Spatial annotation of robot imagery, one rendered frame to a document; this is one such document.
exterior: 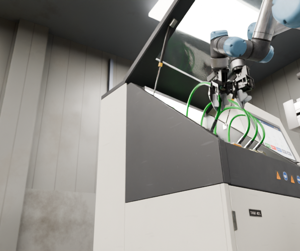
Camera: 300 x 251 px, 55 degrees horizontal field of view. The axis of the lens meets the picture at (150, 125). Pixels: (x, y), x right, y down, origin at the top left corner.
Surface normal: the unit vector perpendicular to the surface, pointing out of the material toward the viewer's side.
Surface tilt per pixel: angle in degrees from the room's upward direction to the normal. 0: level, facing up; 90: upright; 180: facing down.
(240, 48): 132
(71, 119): 90
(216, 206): 90
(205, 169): 90
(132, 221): 90
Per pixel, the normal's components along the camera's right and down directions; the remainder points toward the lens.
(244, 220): 0.65, -0.31
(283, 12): -0.93, 0.00
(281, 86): -0.86, -0.18
